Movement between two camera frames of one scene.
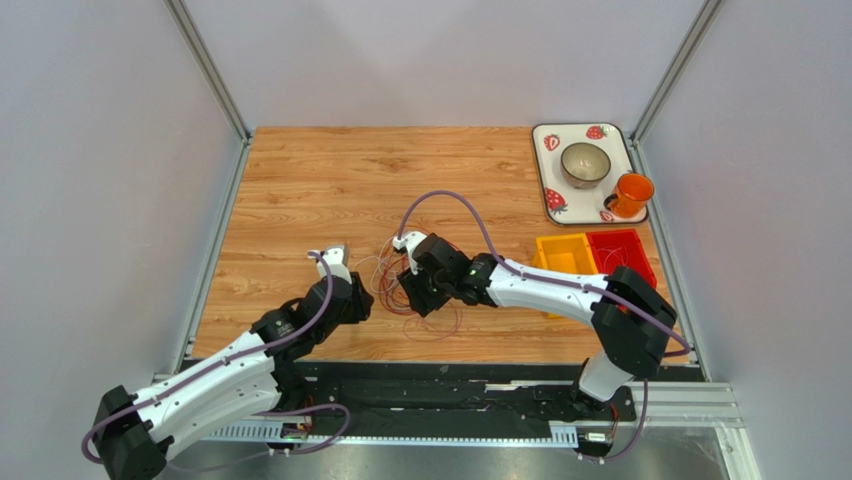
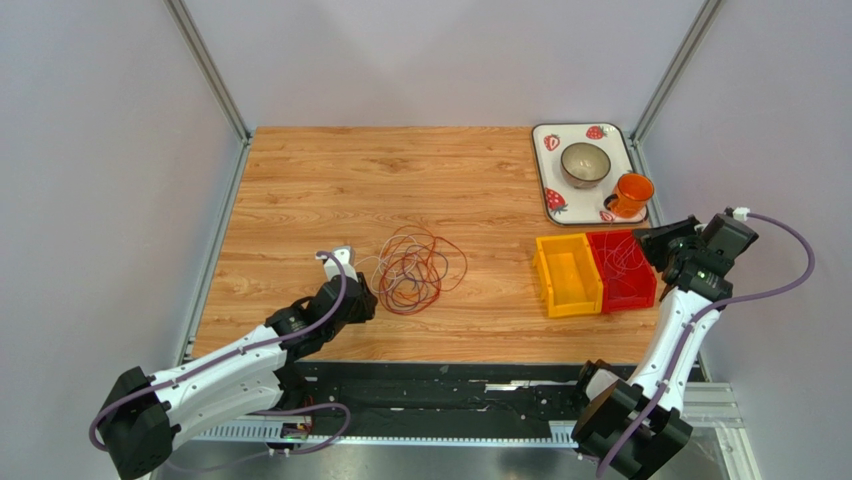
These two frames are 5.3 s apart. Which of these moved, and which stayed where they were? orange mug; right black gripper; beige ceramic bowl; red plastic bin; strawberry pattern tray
Moved: right black gripper
Stayed: orange mug; beige ceramic bowl; red plastic bin; strawberry pattern tray
